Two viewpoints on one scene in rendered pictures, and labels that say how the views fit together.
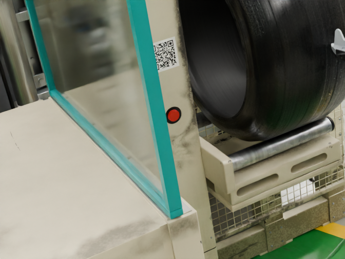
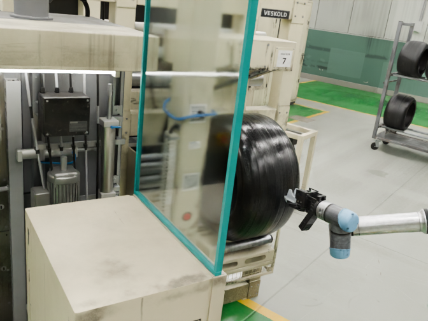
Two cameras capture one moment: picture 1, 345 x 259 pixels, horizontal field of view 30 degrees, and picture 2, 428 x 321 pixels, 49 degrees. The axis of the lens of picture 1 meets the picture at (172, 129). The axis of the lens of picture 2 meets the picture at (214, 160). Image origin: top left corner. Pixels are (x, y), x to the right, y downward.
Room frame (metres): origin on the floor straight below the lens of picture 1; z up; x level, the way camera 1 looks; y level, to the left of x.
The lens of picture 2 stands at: (-0.31, 0.27, 1.95)
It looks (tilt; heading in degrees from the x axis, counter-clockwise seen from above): 19 degrees down; 349
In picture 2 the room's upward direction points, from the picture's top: 7 degrees clockwise
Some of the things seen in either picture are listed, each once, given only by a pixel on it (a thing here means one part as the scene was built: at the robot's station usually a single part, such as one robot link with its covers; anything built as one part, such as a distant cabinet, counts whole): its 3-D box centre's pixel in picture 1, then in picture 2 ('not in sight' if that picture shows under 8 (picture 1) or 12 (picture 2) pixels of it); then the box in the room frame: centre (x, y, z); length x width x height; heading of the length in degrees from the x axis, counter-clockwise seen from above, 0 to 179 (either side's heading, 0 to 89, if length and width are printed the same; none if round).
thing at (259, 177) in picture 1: (278, 166); (237, 257); (1.50, -0.27, 0.83); 0.36 x 0.09 x 0.06; 112
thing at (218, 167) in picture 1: (193, 148); not in sight; (1.56, -0.05, 0.90); 0.40 x 0.03 x 0.10; 22
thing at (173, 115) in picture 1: (172, 114); not in sight; (1.46, -0.01, 1.06); 0.03 x 0.02 x 0.03; 112
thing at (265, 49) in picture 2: not in sight; (232, 51); (1.95, -0.22, 1.71); 0.61 x 0.25 x 0.15; 112
